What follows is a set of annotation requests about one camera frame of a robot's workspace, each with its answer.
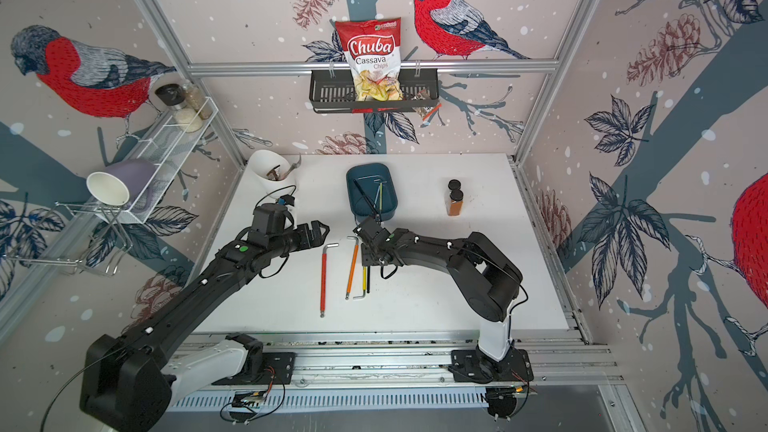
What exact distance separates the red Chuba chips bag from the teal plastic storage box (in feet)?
1.04

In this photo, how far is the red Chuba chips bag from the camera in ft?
2.66

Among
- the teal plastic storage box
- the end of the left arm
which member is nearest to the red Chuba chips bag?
the teal plastic storage box

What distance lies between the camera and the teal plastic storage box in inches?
41.7
